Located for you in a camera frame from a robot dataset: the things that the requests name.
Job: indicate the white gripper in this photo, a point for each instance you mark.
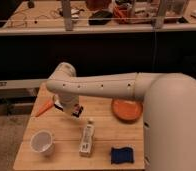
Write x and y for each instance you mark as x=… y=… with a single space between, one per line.
x=68 y=99

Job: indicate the black and white eraser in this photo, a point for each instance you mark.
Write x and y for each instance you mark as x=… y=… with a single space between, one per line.
x=70 y=109

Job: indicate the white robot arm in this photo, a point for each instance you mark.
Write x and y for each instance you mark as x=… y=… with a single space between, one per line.
x=169 y=114

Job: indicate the orange toy carrot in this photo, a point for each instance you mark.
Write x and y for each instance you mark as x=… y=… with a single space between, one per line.
x=45 y=107

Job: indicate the white glue bottle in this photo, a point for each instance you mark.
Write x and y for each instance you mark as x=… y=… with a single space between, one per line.
x=86 y=143

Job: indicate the orange plate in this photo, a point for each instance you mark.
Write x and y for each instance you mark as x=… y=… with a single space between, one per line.
x=127 y=111

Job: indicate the blue sponge cloth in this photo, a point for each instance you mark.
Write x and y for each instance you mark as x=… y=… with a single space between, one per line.
x=122 y=155

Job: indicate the black bag on bench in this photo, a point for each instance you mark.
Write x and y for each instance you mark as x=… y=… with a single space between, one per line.
x=100 y=17

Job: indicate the long wooden workbench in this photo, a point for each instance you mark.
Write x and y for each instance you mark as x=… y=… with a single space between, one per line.
x=46 y=17

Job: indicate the red box on bench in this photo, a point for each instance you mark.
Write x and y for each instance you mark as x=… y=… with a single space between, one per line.
x=123 y=15

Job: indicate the metal frame post left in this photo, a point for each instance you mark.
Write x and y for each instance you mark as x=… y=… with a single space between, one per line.
x=66 y=9

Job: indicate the metal frame post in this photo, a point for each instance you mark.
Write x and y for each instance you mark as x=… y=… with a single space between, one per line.
x=66 y=9
x=160 y=15

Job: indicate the metal frame post right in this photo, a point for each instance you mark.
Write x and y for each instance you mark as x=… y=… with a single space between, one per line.
x=160 y=15

